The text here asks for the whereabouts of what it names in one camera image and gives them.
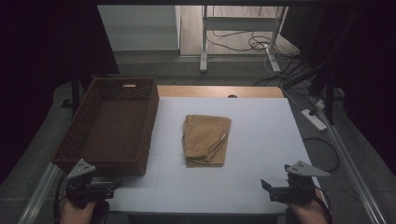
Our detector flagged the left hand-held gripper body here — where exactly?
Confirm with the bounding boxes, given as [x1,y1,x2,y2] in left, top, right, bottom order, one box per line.
[64,159,116,209]

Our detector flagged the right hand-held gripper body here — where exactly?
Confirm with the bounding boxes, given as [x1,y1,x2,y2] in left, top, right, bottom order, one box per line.
[269,160,331,206]

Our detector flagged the brown wicker basket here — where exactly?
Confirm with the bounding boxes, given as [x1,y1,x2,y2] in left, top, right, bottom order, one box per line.
[50,77,161,177]

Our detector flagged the tan pants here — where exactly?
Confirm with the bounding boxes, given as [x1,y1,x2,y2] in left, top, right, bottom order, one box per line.
[181,114,233,169]

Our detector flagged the person's right hand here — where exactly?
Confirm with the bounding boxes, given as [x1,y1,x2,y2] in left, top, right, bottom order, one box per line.
[287,188,329,224]

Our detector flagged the person's left hand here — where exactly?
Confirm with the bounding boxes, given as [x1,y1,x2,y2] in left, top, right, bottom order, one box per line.
[60,197,98,224]

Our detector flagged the white table mat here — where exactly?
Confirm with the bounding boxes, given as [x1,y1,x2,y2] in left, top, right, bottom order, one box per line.
[106,96,331,216]

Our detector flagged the white power strip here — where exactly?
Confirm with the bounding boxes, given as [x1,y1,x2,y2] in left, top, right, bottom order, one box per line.
[300,108,328,132]

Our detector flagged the black metal stand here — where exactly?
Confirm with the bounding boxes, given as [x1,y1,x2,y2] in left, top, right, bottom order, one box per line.
[60,69,94,110]
[281,12,359,126]

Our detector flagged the white cabinet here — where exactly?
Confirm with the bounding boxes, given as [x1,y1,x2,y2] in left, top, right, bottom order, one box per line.
[97,5,182,52]

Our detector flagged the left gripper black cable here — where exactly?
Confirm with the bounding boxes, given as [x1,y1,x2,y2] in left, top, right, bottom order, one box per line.
[52,173,69,224]

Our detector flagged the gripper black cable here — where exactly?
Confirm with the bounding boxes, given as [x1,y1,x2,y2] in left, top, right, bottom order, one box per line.
[313,186,333,224]
[52,173,69,224]

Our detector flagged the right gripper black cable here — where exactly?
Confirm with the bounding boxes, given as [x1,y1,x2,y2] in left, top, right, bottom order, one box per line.
[313,186,333,224]

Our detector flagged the aluminium rail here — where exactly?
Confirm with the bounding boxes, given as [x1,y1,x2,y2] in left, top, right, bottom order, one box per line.
[17,161,61,224]
[317,102,388,224]

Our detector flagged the black looped floor cable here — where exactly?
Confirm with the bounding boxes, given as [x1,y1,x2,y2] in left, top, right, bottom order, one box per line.
[302,137,341,174]

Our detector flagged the tangled black floor cables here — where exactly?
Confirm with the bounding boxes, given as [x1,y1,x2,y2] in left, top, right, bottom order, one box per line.
[205,29,302,61]

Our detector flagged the white metal desk frame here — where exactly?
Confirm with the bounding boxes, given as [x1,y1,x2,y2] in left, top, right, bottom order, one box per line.
[199,5,290,74]

